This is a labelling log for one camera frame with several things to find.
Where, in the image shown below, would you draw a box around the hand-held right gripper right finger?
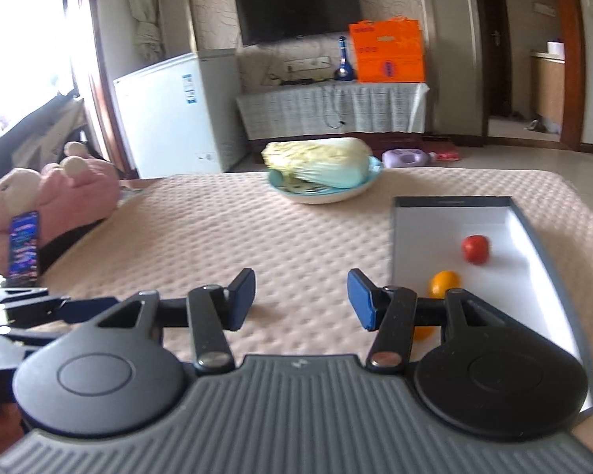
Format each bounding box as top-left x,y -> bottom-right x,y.
347,269 -> 516,374

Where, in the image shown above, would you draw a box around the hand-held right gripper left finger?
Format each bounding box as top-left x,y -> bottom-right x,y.
97,268 -> 256,374

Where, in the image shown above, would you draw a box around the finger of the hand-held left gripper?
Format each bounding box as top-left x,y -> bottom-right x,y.
5,297 -> 122,329

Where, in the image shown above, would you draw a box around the tangerine with green stem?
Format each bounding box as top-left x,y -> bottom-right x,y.
428,270 -> 461,299

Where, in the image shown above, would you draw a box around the grey shallow cardboard box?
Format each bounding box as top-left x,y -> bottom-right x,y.
390,196 -> 593,418

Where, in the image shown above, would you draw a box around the red tomato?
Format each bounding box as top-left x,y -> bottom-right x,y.
462,234 -> 491,265

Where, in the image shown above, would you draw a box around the beige quilted blanket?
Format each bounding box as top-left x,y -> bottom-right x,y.
30,168 -> 593,455

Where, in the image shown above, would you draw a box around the light blue bowl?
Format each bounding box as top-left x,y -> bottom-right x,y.
268,155 -> 383,205

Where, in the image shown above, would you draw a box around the pink plush toy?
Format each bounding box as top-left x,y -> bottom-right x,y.
0,141 -> 122,277

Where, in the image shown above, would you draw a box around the napa cabbage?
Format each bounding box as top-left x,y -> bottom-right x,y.
262,138 -> 371,193

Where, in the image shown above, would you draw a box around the purple plastic toy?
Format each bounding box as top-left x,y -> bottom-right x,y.
381,148 -> 431,169

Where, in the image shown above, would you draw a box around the dark cloth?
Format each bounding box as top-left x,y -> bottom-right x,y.
0,95 -> 87,179

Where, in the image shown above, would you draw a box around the grey checked cabinet cloth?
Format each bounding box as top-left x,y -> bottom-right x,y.
236,81 -> 430,141

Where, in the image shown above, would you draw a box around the white chest freezer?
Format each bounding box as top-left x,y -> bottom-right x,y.
113,48 -> 243,179

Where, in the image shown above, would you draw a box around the blue glass bottle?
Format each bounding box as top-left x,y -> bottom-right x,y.
333,36 -> 355,81

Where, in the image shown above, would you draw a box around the orange paper gift bag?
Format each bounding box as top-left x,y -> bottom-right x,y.
348,18 -> 426,84

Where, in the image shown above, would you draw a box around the wooden kitchen cabinet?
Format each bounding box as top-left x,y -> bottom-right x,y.
530,49 -> 567,134

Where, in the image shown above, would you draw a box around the beige curtain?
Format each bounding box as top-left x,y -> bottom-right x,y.
121,0 -> 166,65

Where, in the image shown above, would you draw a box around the dark wooden door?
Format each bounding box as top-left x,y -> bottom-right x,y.
489,0 -> 514,115

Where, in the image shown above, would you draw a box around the black flat television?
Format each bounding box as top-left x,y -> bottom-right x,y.
233,0 -> 363,47

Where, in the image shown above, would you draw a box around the black hanging cable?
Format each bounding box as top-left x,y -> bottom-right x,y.
323,84 -> 347,129

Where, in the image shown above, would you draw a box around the brown window frame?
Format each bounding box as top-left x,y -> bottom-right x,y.
76,0 -> 139,179

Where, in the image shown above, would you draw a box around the white wall outlets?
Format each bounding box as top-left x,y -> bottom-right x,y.
287,56 -> 329,72

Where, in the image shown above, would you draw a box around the brown wooden door frame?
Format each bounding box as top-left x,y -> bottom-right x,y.
553,0 -> 586,151

